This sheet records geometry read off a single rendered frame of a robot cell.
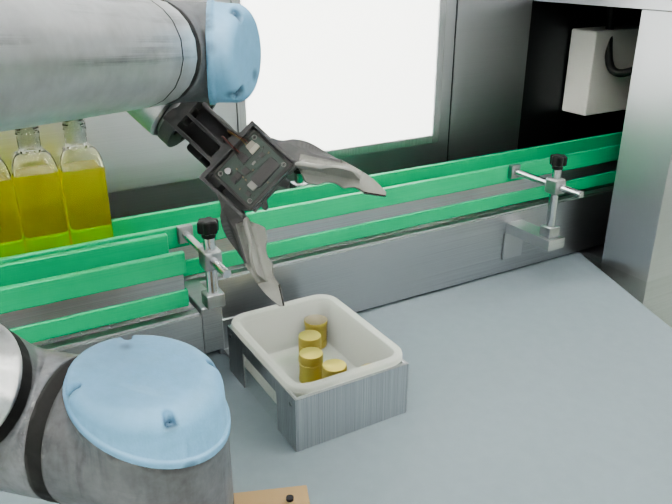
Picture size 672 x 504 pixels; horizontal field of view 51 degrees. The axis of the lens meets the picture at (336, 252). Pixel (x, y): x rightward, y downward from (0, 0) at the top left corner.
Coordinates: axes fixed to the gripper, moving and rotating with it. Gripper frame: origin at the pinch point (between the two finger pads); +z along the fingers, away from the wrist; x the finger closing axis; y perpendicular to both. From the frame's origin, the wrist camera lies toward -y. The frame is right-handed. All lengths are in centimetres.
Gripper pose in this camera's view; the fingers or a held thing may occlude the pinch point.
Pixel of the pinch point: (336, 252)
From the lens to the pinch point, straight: 70.7
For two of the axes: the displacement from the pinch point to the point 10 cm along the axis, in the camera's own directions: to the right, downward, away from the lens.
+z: 7.3, 6.8, 0.4
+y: 0.3, 0.2, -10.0
